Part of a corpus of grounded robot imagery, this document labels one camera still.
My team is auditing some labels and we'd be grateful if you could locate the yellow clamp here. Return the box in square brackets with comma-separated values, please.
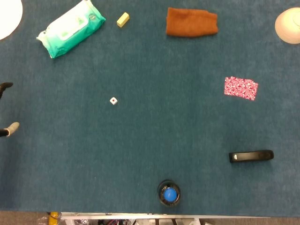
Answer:
[48, 211, 59, 225]

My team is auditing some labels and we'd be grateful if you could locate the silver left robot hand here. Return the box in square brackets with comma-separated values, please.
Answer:
[0, 82, 20, 138]

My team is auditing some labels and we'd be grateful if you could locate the yellow eraser block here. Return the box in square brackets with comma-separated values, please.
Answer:
[116, 12, 130, 28]

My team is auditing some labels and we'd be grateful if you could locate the brown folded cloth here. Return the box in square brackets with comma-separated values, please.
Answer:
[165, 7, 219, 38]

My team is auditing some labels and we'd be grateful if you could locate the white round plate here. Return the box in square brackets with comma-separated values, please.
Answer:
[0, 0, 23, 41]

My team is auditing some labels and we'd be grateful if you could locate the green wet wipes pack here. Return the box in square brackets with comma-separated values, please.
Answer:
[36, 0, 106, 59]

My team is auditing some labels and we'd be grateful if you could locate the white metal frame rail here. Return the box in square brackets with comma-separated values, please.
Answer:
[60, 212, 270, 221]

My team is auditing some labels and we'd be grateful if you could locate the beige bowl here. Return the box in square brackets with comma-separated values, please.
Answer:
[275, 7, 300, 45]

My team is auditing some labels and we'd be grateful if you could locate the blue cap bottle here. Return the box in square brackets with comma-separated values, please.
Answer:
[157, 179, 181, 207]

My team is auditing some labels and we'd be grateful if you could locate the black stapler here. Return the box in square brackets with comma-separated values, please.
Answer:
[228, 150, 274, 164]

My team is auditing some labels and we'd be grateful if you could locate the red white patterned packet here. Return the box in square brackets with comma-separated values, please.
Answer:
[224, 76, 259, 101]

